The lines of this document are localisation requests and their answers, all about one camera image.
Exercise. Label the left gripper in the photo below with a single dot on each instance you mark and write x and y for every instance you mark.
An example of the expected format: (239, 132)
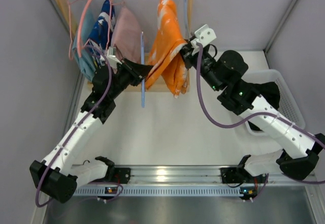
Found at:
(135, 72)

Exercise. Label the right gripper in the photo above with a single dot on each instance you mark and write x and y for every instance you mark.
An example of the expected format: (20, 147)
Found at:
(189, 55)

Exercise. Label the orange white trousers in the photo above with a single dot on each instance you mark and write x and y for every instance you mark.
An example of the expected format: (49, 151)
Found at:
(165, 57)

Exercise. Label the thin blue wire hanger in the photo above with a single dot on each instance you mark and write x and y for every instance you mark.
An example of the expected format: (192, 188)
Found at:
(185, 16)

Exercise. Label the black trousers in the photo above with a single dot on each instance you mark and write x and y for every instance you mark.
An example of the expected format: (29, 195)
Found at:
(270, 92)

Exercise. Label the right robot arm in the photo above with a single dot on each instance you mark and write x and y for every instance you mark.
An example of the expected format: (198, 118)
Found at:
(299, 153)

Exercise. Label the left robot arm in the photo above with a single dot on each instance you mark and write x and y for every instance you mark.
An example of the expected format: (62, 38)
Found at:
(56, 175)

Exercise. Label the pink trousers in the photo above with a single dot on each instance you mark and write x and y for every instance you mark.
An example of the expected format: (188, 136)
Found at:
(126, 38)

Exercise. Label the blue patterned trousers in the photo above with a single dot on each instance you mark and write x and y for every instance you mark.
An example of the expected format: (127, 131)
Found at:
(102, 31)

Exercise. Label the light blue trousers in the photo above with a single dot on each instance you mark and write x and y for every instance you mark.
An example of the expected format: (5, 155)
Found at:
(85, 62)

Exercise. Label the wooden clothes rack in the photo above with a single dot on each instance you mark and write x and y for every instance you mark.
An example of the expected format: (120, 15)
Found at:
(122, 81)

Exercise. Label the white plastic basket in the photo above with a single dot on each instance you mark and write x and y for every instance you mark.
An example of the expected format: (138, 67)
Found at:
(287, 105)

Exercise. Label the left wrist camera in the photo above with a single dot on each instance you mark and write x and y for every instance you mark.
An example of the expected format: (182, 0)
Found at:
(112, 57)

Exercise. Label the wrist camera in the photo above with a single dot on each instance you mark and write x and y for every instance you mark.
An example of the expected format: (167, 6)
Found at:
(112, 57)
(204, 35)

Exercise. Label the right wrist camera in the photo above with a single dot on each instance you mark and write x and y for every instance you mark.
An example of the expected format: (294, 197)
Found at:
(204, 35)

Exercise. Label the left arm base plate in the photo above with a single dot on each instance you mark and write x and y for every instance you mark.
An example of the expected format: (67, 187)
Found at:
(121, 175)

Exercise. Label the aluminium mounting rail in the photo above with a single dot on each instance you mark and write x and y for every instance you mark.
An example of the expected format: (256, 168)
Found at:
(178, 181)

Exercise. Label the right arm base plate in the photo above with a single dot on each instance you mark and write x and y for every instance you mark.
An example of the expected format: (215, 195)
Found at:
(235, 176)

